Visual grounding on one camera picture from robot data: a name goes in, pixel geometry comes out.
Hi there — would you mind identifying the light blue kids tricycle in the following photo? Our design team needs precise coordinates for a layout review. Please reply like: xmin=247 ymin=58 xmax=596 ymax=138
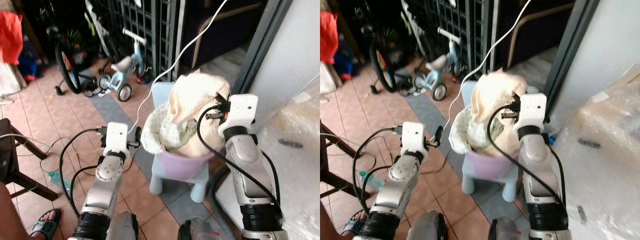
xmin=97 ymin=27 xmax=151 ymax=103
xmin=412 ymin=27 xmax=467 ymax=102

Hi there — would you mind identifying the person's leg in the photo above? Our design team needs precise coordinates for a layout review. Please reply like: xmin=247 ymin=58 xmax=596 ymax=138
xmin=320 ymin=199 xmax=337 ymax=240
xmin=0 ymin=182 xmax=32 ymax=240

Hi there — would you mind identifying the grey robot leg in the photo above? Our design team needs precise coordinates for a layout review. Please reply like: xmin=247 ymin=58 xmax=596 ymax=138
xmin=407 ymin=210 xmax=447 ymax=240
xmin=107 ymin=211 xmax=139 ymax=240
xmin=178 ymin=217 xmax=224 ymax=240

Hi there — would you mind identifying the grey drain hose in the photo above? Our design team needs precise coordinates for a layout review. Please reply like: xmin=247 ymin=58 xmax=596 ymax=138
xmin=206 ymin=167 xmax=237 ymax=237

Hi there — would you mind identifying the red cloth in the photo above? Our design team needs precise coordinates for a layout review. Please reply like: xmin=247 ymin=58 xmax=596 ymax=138
xmin=0 ymin=10 xmax=24 ymax=65
xmin=320 ymin=9 xmax=340 ymax=65

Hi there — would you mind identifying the grey robot left leg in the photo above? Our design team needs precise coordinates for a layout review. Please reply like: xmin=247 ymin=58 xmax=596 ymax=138
xmin=407 ymin=210 xmax=447 ymax=240
xmin=107 ymin=211 xmax=139 ymax=240

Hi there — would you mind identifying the black metal gate grille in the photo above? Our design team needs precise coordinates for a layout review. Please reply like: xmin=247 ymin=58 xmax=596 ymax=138
xmin=89 ymin=0 xmax=177 ymax=82
xmin=400 ymin=0 xmax=495 ymax=77

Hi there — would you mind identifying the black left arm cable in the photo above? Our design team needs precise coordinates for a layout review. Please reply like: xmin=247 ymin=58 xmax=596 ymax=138
xmin=58 ymin=128 xmax=107 ymax=217
xmin=351 ymin=127 xmax=402 ymax=217

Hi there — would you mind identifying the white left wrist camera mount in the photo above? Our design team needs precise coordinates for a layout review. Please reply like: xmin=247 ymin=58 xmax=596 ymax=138
xmin=400 ymin=121 xmax=429 ymax=154
xmin=102 ymin=122 xmax=130 ymax=156

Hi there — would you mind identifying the grey robot right leg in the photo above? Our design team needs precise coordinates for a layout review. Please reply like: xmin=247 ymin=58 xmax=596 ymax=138
xmin=178 ymin=217 xmax=224 ymax=240

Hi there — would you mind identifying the clear plastic bottle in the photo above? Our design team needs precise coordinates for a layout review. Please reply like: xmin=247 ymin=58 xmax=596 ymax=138
xmin=48 ymin=170 xmax=72 ymax=194
xmin=358 ymin=170 xmax=385 ymax=194

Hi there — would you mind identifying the black bicycle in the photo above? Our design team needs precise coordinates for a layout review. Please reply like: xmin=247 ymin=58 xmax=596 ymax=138
xmin=367 ymin=0 xmax=437 ymax=97
xmin=46 ymin=0 xmax=122 ymax=97

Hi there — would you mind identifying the dark wooden stool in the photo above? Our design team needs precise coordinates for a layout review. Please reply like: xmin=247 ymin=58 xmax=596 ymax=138
xmin=0 ymin=118 xmax=60 ymax=202
xmin=320 ymin=122 xmax=374 ymax=202

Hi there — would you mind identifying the white bag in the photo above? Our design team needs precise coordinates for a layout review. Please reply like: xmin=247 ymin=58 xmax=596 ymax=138
xmin=320 ymin=62 xmax=339 ymax=96
xmin=0 ymin=62 xmax=24 ymax=97

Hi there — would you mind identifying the grey floor mat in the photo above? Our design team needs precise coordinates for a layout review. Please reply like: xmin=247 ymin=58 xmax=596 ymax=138
xmin=89 ymin=92 xmax=237 ymax=240
xmin=404 ymin=91 xmax=531 ymax=240

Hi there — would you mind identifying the cream towel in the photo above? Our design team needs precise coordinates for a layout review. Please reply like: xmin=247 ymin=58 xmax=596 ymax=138
xmin=167 ymin=69 xmax=232 ymax=157
xmin=470 ymin=69 xmax=529 ymax=157

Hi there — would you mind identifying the plastic covered washing machine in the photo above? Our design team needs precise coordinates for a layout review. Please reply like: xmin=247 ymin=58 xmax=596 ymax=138
xmin=549 ymin=67 xmax=640 ymax=240
xmin=257 ymin=75 xmax=321 ymax=240

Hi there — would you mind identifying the purple plastic basin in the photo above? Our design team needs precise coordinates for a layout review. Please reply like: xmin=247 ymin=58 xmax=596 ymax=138
xmin=155 ymin=144 xmax=222 ymax=182
xmin=465 ymin=146 xmax=521 ymax=182

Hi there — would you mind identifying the pale green white cloth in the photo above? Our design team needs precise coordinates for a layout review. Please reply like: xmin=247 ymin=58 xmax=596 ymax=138
xmin=448 ymin=107 xmax=496 ymax=154
xmin=140 ymin=107 xmax=199 ymax=155

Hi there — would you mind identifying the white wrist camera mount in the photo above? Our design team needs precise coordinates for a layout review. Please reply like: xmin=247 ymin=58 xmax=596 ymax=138
xmin=102 ymin=122 xmax=130 ymax=156
xmin=513 ymin=93 xmax=549 ymax=132
xmin=223 ymin=93 xmax=259 ymax=132
xmin=400 ymin=121 xmax=429 ymax=154

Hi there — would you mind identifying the light blue child chair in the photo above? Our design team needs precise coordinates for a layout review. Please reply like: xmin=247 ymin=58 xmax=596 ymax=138
xmin=460 ymin=80 xmax=519 ymax=203
xmin=148 ymin=81 xmax=211 ymax=204

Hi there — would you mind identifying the person's foot in sandal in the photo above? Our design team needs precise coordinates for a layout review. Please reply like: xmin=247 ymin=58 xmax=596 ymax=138
xmin=341 ymin=209 xmax=369 ymax=237
xmin=29 ymin=208 xmax=62 ymax=240

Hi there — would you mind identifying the blue toy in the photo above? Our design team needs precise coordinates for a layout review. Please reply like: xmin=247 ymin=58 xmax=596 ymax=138
xmin=332 ymin=49 xmax=357 ymax=82
xmin=17 ymin=49 xmax=42 ymax=84

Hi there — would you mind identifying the white cable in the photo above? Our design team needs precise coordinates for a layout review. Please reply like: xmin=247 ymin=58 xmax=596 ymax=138
xmin=442 ymin=0 xmax=534 ymax=132
xmin=128 ymin=0 xmax=229 ymax=137

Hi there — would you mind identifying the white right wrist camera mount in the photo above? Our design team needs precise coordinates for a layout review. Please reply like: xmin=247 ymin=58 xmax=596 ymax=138
xmin=223 ymin=93 xmax=259 ymax=132
xmin=513 ymin=93 xmax=549 ymax=132

